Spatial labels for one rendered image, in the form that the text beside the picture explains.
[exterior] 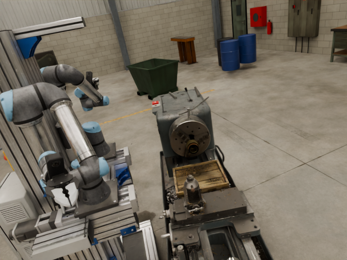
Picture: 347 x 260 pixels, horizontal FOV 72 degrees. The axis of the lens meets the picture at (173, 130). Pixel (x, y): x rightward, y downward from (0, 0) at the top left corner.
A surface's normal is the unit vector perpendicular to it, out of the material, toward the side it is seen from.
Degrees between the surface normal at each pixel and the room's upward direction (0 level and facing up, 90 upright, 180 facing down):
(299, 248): 0
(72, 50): 90
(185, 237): 0
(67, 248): 90
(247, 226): 0
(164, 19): 90
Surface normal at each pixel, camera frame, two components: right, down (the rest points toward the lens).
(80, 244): 0.24, 0.39
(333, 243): -0.17, -0.88
